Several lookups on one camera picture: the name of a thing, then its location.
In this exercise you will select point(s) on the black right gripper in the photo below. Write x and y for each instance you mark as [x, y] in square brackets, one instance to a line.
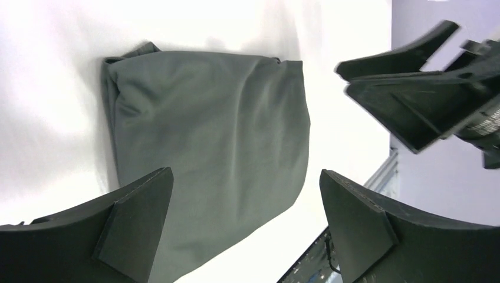
[420, 109]

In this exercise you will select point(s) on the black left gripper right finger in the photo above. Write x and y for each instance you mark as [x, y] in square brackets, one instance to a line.
[379, 239]

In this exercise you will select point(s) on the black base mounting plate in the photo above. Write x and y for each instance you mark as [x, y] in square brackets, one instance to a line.
[318, 263]

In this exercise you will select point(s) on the dark grey t-shirt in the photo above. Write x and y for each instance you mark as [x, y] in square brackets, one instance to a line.
[233, 128]

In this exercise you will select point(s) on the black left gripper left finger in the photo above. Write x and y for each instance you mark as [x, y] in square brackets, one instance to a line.
[112, 238]

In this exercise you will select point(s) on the aluminium frame rail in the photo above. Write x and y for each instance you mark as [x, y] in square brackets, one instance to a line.
[385, 180]

